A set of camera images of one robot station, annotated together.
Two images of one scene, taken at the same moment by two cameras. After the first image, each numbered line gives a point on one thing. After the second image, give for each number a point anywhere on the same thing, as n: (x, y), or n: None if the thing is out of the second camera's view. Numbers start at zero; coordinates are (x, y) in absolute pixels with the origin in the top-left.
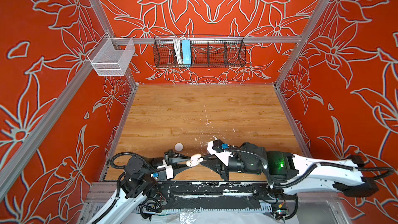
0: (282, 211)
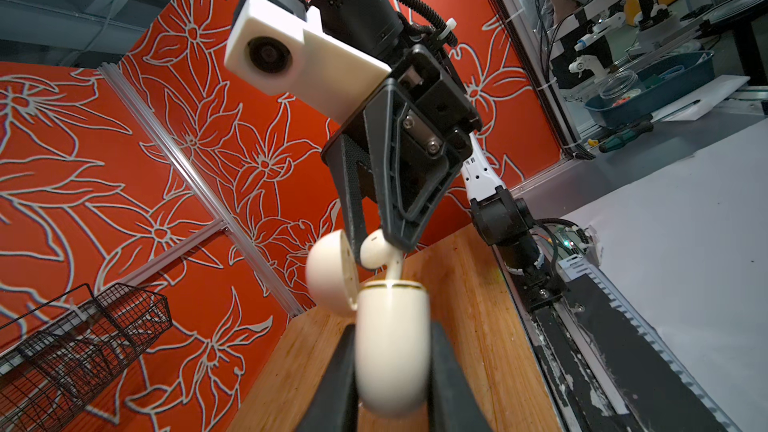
0: (571, 239)
